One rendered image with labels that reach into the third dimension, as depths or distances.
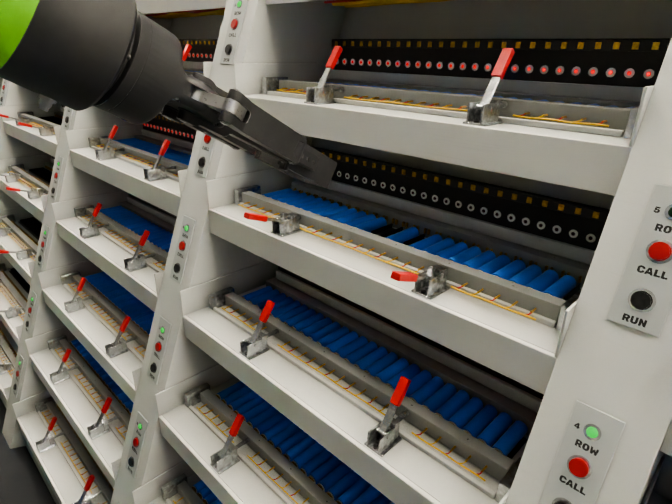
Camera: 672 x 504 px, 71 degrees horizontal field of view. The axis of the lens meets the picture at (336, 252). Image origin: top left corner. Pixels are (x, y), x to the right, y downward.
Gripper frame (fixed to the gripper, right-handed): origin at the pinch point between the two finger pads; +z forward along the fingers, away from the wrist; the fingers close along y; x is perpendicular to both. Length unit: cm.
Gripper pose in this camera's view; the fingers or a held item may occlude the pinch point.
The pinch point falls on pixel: (297, 160)
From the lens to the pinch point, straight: 50.4
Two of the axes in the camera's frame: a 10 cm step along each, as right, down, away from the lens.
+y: -7.1, -2.9, 6.5
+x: -3.7, 9.3, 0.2
